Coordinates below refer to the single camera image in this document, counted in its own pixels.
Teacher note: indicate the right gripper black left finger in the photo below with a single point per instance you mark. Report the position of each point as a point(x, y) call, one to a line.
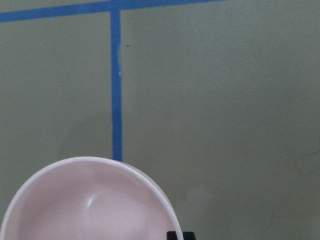
point(171, 235)

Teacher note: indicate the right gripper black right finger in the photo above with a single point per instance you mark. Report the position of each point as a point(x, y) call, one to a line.
point(189, 235)

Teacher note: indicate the pink bowl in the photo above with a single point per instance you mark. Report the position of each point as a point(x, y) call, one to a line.
point(89, 198)

